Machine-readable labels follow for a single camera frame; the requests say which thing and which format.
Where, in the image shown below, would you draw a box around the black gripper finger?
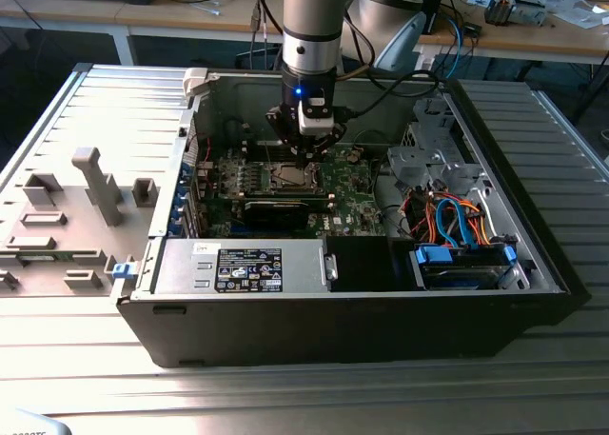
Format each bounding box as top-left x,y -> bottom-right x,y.
265,104 -> 311,170
305,122 -> 348,170

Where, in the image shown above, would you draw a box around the black plastic shroud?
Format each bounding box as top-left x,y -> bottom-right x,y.
326,236 -> 413,293

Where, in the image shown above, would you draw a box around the blue flat data wire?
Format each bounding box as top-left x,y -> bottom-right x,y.
435,196 -> 481,249

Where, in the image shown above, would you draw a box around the grey parts rack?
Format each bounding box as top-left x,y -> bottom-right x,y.
0,147 -> 161,299

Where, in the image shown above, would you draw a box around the orange power wires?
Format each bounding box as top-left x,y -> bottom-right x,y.
403,190 -> 494,247

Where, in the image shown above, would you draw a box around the metal socket cover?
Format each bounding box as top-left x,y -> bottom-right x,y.
270,161 -> 319,191

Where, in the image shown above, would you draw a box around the thin metal locking lever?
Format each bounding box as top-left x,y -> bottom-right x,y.
260,128 -> 275,168

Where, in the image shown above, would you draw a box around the green RAM stick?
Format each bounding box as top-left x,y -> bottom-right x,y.
18,251 -> 63,265

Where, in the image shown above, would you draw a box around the dark finned cooler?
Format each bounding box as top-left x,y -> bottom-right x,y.
483,0 -> 518,26

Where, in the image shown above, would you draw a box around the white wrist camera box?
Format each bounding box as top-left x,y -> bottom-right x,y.
298,89 -> 335,137

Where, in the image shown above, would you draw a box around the green motherboard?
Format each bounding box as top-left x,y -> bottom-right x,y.
204,144 -> 386,239

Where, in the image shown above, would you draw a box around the black open PC case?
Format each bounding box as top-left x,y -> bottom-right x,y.
116,66 -> 591,369

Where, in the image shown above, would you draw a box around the silver metal drive cage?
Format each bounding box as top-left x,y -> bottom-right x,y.
385,96 -> 494,203

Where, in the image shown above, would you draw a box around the white labelled object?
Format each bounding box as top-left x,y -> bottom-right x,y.
0,407 -> 72,435

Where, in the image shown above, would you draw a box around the pale grey case latch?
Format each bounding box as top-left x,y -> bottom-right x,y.
183,67 -> 211,97

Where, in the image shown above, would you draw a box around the grey metal drive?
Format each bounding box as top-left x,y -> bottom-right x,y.
513,0 -> 548,26

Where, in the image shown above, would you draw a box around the black speaker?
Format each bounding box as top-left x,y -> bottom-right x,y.
421,0 -> 448,35

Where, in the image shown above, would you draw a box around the silver green CPU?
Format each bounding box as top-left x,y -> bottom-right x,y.
278,166 -> 310,185

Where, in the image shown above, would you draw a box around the grey power supply unit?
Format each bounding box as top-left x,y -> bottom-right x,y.
151,238 -> 329,296

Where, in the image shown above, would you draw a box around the hard disk in blue carrier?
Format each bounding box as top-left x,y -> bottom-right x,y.
409,243 -> 519,292

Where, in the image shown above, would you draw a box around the blue plastic clip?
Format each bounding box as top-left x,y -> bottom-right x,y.
111,261 -> 138,281

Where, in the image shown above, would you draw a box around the white papers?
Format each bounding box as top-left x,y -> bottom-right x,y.
546,0 -> 609,30

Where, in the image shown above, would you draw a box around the black graphics card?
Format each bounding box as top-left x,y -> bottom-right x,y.
242,199 -> 310,231

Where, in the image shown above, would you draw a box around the wooden desk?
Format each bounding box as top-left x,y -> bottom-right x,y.
0,0 -> 286,66
411,0 -> 609,68

